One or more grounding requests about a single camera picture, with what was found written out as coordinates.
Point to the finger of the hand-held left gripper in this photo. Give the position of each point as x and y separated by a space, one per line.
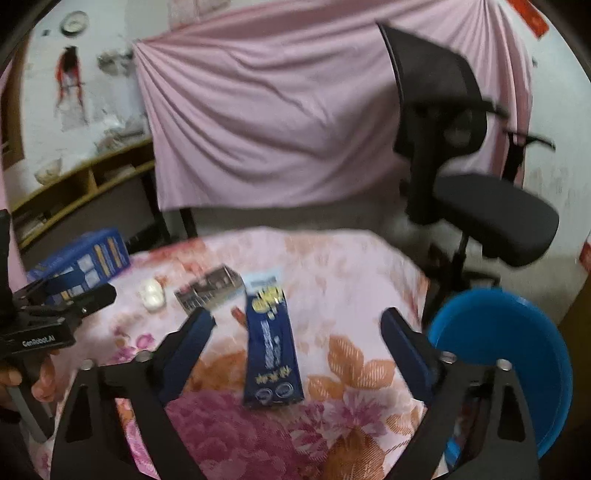
92 297
55 282

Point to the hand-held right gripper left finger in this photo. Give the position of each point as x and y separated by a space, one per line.
189 350

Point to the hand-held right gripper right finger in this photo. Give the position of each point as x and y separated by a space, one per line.
408 355

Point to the small red wrapper scrap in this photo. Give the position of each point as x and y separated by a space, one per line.
239 317

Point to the white tissue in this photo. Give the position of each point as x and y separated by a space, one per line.
152 295

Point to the grey foil wrapper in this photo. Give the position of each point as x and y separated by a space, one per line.
210 288

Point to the dark blue snack packet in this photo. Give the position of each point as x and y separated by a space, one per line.
272 350

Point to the blue plastic basin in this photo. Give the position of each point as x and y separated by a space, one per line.
498 341

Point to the person's left hand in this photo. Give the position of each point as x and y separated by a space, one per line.
44 383

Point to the pink curtain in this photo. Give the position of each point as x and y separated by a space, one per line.
17 265

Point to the blue cardboard box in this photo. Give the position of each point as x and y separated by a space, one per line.
99 251

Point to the wooden shelf unit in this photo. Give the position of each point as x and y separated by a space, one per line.
78 184

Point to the white ceramic bowl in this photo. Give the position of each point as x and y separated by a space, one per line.
48 171

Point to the messy stack of books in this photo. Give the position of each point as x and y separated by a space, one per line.
122 134

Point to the black mesh office chair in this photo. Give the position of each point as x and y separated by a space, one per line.
489 212

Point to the red tassel ornament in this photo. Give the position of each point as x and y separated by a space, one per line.
69 74

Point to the pink hanging bed sheet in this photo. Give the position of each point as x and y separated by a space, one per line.
277 115

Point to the red square paper decoration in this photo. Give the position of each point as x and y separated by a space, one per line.
531 16

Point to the faded paper wall chart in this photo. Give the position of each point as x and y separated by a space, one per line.
74 110

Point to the round wall clock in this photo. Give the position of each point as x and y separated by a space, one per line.
75 23

